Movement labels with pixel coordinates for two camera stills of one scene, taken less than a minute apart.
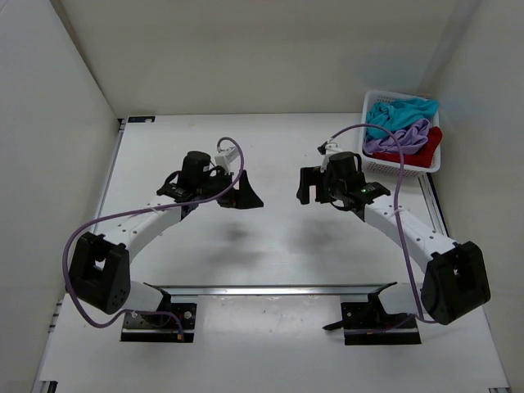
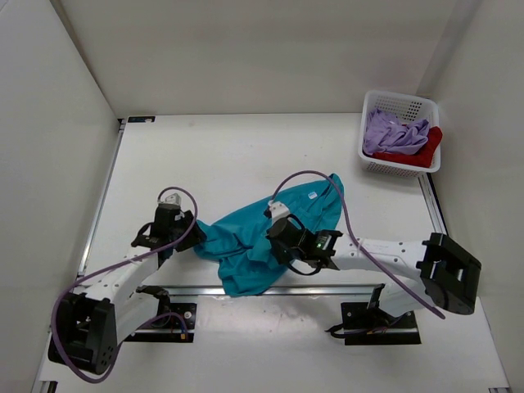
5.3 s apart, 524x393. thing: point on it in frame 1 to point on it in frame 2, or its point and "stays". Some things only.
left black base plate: (178, 325) stays
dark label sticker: (141, 119) stays
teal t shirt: (394, 113) to (236, 241)
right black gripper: (312, 177) to (281, 258)
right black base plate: (367, 325) stays
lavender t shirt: (413, 137) stays
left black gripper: (246, 197) to (196, 236)
